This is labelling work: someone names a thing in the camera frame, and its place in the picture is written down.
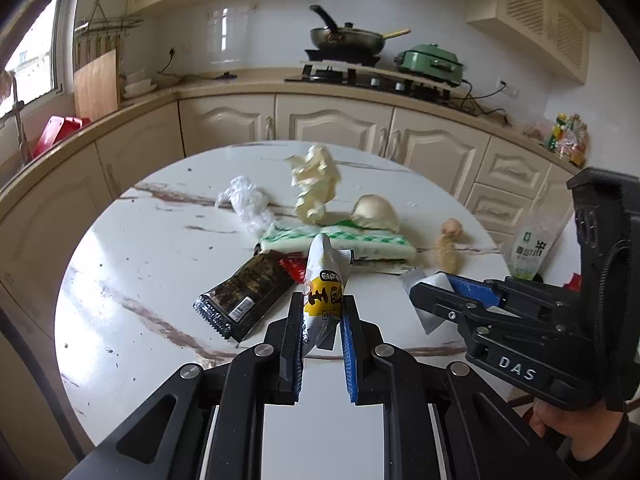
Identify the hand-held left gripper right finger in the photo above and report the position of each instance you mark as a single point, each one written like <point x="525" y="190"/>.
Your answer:
<point x="348" y="365"/>

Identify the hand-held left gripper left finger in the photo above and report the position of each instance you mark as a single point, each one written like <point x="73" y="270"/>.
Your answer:
<point x="297" y="360"/>

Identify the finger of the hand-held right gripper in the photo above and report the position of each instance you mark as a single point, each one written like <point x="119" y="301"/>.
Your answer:
<point x="440" y="305"/>
<point x="475" y="287"/>

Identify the silver foil wrapper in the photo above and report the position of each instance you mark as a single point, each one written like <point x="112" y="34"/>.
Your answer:
<point x="435" y="323"/>

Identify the white yellow snack packet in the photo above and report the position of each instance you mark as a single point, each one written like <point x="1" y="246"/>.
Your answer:
<point x="322" y="300"/>

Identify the green striped tissue packet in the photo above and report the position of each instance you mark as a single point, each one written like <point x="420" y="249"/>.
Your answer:
<point x="380" y="247"/>

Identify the black snack packet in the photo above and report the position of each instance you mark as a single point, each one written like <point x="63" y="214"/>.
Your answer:
<point x="240" y="295"/>

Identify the clear plastic wrap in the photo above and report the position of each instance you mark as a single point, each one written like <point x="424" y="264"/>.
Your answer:
<point x="245" y="200"/>

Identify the cream paper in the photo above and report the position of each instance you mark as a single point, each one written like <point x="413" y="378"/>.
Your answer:
<point x="312" y="180"/>

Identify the person's right forearm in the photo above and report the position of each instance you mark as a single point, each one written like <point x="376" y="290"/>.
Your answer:
<point x="615" y="460"/>

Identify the person's right hand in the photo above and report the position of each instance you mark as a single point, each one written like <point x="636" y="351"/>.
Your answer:
<point x="565" y="427"/>

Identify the ginger piece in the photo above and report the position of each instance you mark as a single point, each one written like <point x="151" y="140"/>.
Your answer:
<point x="447" y="250"/>

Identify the clear rice bag green print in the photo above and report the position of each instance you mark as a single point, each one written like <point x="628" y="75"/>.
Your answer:
<point x="532" y="255"/>

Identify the small red wrapper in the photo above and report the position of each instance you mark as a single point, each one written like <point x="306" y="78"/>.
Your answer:
<point x="295" y="266"/>

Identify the round white marble table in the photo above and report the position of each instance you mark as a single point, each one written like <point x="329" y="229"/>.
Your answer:
<point x="150" y="270"/>

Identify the cluster of condiment bottles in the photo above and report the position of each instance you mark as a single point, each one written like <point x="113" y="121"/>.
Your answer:
<point x="567" y="140"/>

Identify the cream base kitchen cabinets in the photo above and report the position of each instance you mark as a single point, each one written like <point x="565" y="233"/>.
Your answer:
<point x="325" y="120"/>

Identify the green electric cooking pot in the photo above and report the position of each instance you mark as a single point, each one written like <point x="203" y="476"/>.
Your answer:
<point x="430" y="62"/>

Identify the black induction cooker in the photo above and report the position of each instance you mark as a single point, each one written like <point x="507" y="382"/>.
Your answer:
<point x="340" y="56"/>

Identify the wide cream lattice cabinet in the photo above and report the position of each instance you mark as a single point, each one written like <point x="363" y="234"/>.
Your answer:
<point x="540" y="20"/>

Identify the black wok with lid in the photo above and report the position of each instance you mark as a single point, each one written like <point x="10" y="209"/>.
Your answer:
<point x="345" y="37"/>

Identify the stack of white bowls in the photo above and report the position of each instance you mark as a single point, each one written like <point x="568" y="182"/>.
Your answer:
<point x="139" y="85"/>

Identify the red plastic basket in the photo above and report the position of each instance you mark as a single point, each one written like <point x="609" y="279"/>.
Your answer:
<point x="60" y="135"/>

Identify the wooden cutting board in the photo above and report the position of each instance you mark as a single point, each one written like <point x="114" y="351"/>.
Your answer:
<point x="97" y="85"/>

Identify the metal sink faucet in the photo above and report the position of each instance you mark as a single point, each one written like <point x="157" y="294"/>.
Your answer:
<point x="19" y="115"/>

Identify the kitchen window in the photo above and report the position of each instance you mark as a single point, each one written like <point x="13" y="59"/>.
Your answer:
<point x="35" y="55"/>

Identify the white wall socket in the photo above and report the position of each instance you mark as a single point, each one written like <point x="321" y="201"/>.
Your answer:
<point x="509" y="88"/>

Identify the metal wall utensil rack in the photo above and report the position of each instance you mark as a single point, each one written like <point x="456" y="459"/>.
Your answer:
<point x="107" y="25"/>

